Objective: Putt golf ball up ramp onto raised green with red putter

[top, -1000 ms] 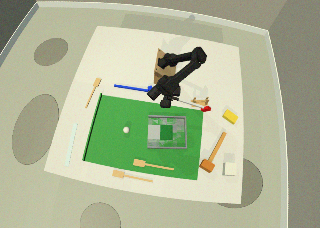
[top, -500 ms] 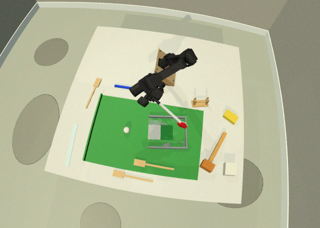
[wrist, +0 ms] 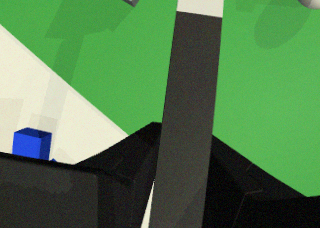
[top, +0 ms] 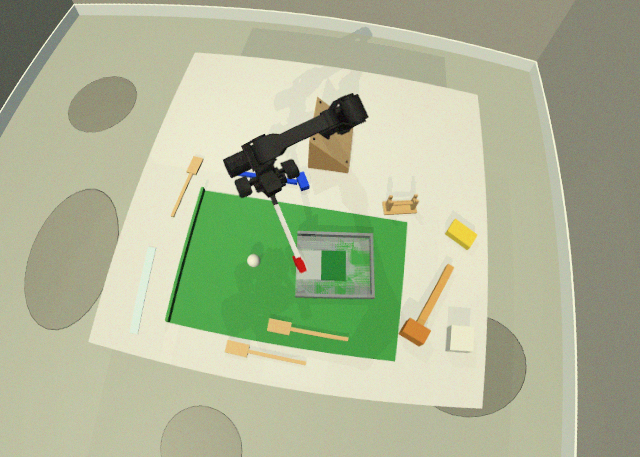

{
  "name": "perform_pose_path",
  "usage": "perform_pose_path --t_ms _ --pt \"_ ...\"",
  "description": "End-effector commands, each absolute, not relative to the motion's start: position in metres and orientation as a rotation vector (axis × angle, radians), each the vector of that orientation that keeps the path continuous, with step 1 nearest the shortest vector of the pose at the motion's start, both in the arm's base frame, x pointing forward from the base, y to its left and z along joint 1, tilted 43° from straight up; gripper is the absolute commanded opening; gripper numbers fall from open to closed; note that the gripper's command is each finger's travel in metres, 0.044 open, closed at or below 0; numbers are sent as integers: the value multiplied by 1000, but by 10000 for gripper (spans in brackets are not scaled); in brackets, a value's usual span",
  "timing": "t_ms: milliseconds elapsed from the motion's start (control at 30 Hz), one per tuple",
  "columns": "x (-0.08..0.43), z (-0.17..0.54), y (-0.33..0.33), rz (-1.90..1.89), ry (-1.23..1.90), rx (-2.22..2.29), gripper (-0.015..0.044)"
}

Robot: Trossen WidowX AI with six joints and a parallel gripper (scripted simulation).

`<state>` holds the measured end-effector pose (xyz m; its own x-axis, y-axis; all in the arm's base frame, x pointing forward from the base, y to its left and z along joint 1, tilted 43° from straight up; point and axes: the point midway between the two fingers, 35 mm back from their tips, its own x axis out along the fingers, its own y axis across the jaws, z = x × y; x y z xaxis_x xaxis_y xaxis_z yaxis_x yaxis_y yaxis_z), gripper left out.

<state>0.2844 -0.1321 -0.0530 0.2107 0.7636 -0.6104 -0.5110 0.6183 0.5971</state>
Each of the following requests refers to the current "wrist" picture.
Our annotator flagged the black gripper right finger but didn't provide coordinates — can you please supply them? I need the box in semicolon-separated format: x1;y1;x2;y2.
201;135;320;228

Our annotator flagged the green flat mat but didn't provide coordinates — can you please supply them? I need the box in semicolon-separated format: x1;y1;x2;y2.
0;0;320;197

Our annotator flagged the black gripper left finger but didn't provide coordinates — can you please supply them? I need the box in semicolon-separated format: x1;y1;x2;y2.
0;121;161;228

